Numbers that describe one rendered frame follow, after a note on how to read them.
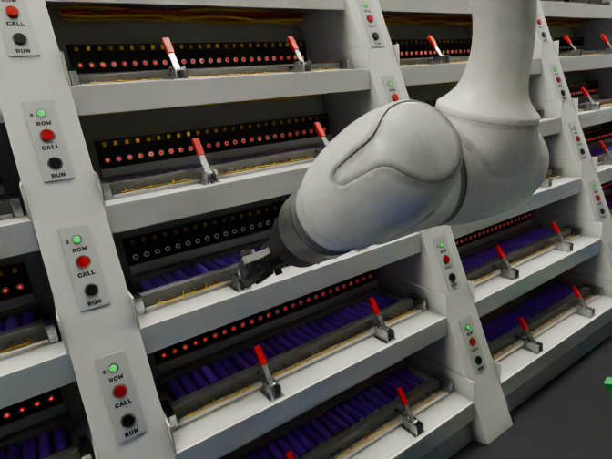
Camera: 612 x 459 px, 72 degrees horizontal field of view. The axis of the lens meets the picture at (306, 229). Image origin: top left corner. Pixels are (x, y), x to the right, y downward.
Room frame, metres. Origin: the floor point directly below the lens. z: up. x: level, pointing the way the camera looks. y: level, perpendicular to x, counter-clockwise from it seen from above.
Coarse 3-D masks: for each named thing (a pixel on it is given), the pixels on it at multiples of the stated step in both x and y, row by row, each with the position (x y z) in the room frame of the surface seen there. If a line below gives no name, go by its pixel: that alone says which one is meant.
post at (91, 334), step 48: (0, 48) 0.60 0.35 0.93; (48, 48) 0.63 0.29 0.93; (0, 96) 0.59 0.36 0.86; (48, 96) 0.62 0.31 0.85; (48, 192) 0.60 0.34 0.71; (96, 192) 0.63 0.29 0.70; (48, 240) 0.60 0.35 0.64; (96, 240) 0.63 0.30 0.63; (96, 336) 0.61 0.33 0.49; (96, 384) 0.60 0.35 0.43; (144, 384) 0.63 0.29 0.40; (96, 432) 0.59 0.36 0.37; (144, 432) 0.62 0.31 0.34
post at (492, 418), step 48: (336, 48) 1.01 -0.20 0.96; (384, 48) 0.97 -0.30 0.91; (336, 96) 1.06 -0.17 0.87; (384, 96) 0.95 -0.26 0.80; (432, 240) 0.95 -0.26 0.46; (384, 288) 1.10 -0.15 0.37; (432, 288) 0.96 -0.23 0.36; (480, 336) 0.98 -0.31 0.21; (480, 384) 0.96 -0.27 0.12; (480, 432) 0.95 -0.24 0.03
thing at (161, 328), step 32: (192, 256) 0.86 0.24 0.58; (352, 256) 0.84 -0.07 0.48; (384, 256) 0.89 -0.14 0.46; (224, 288) 0.75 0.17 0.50; (256, 288) 0.74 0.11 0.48; (288, 288) 0.77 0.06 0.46; (320, 288) 0.81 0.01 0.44; (160, 320) 0.66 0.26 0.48; (192, 320) 0.68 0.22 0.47; (224, 320) 0.71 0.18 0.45
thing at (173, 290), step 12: (204, 276) 0.75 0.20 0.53; (216, 276) 0.77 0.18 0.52; (228, 276) 0.78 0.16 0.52; (156, 288) 0.72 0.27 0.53; (168, 288) 0.72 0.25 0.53; (180, 288) 0.73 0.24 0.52; (192, 288) 0.74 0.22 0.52; (204, 288) 0.76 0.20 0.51; (144, 300) 0.70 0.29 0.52; (156, 300) 0.71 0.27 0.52
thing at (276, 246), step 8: (272, 232) 0.51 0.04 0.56; (272, 240) 0.51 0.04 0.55; (280, 240) 0.49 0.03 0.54; (264, 248) 0.53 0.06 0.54; (272, 248) 0.51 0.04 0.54; (280, 248) 0.49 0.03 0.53; (264, 256) 0.52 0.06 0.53; (272, 256) 0.52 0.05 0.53; (280, 256) 0.50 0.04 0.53; (288, 256) 0.49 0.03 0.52; (296, 264) 0.50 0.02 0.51; (304, 264) 0.50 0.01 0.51; (312, 264) 0.51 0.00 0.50
